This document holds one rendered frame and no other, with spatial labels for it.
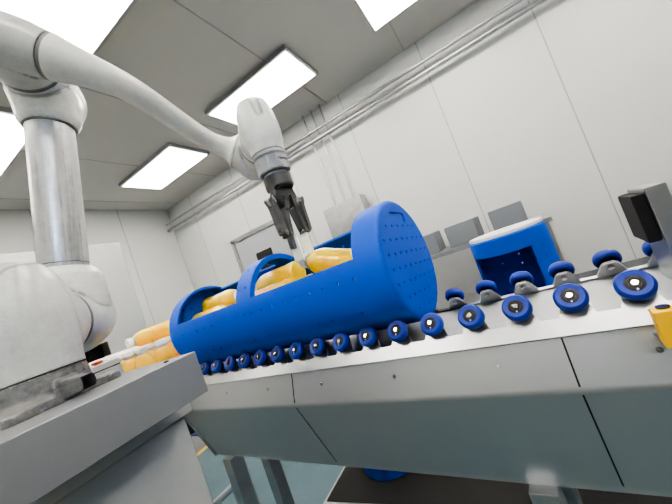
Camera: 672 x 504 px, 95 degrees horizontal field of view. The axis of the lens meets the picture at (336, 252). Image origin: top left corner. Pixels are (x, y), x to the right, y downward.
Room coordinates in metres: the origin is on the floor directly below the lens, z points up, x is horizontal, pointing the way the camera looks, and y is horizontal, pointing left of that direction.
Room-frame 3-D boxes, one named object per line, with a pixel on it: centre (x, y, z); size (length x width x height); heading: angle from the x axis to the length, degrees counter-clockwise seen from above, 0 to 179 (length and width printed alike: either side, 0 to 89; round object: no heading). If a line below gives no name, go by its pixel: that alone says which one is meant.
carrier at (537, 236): (1.27, -0.67, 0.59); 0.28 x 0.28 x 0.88
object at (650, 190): (0.49, -0.48, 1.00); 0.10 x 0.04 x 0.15; 146
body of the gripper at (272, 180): (0.80, 0.08, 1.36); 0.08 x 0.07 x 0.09; 146
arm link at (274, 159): (0.80, 0.08, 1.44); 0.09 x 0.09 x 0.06
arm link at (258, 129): (0.81, 0.08, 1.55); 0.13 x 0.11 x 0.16; 21
